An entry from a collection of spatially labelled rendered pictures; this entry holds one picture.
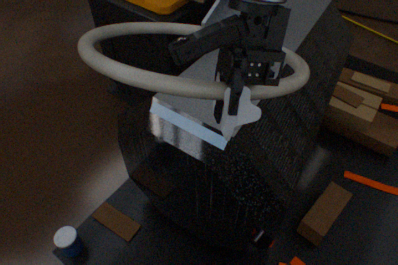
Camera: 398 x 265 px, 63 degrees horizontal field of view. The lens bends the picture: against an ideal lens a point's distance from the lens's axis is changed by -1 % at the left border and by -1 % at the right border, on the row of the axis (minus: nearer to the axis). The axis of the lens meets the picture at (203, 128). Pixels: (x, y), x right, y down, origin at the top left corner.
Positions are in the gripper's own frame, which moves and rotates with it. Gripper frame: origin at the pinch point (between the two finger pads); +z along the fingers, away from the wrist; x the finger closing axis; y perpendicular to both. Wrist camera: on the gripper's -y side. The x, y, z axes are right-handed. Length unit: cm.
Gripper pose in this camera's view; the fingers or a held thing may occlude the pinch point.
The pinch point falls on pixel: (219, 124)
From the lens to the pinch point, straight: 55.2
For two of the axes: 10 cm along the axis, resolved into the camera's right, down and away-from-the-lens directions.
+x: -2.1, -4.8, 8.5
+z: -1.3, 8.8, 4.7
